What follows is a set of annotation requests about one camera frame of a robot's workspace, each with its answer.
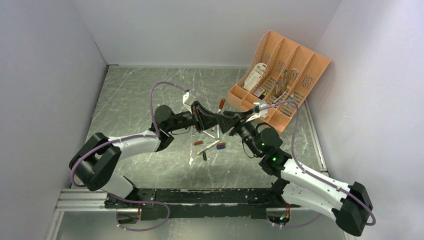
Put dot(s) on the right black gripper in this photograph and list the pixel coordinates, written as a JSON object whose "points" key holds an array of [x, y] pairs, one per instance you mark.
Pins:
{"points": [[227, 122]]}

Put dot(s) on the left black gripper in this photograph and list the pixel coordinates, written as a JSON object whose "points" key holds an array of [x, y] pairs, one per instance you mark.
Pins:
{"points": [[202, 117]]}

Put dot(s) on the dark red pen cap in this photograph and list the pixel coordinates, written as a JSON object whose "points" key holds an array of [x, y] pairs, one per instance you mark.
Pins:
{"points": [[222, 102]]}

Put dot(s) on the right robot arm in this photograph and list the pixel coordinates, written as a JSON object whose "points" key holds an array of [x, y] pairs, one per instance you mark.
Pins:
{"points": [[348, 205]]}

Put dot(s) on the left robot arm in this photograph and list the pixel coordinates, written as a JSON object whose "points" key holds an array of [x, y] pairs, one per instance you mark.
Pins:
{"points": [[95, 163]]}

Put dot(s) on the white product card package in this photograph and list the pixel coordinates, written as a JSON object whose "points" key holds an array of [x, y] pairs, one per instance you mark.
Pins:
{"points": [[254, 76]]}

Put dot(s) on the markers in organizer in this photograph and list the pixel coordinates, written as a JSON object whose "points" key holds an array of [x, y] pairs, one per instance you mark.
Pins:
{"points": [[281, 90]]}

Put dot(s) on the orange plastic desk organizer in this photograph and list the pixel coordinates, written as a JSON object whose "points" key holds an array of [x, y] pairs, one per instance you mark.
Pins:
{"points": [[281, 69]]}

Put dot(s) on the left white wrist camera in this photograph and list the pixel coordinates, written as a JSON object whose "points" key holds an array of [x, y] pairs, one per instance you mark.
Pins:
{"points": [[187, 101]]}

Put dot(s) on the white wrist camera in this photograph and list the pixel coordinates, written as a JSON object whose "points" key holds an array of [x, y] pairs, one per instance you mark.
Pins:
{"points": [[187, 101], [258, 110]]}

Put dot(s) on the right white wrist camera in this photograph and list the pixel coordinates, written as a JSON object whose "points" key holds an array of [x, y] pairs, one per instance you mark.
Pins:
{"points": [[258, 110]]}

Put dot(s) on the aluminium rail frame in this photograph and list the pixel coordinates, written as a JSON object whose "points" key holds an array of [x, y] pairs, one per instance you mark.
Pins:
{"points": [[85, 200]]}

